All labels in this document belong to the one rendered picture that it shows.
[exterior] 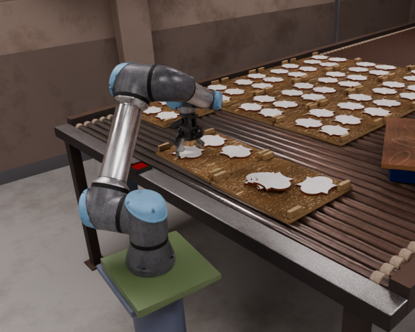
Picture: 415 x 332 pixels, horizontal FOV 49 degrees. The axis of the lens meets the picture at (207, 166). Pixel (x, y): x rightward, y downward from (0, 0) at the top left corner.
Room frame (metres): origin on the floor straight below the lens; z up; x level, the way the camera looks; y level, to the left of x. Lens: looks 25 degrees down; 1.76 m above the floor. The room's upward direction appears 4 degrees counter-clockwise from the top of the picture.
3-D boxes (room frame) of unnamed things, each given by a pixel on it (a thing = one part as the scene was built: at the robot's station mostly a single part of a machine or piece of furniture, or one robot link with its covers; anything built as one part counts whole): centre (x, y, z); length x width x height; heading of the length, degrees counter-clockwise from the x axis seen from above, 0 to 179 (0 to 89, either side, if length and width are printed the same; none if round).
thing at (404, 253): (1.84, 0.01, 0.90); 1.95 x 0.05 x 0.05; 38
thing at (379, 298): (1.70, 0.18, 0.88); 2.08 x 0.09 x 0.06; 38
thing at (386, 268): (1.78, 0.09, 0.90); 1.95 x 0.05 x 0.05; 38
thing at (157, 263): (1.17, 0.19, 0.95); 0.15 x 0.15 x 0.10
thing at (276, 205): (1.56, -0.27, 0.93); 0.41 x 0.35 x 0.02; 37
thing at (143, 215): (1.17, 0.19, 1.07); 0.13 x 0.12 x 0.14; 71
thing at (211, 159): (1.90, -0.03, 0.93); 0.41 x 0.35 x 0.02; 36
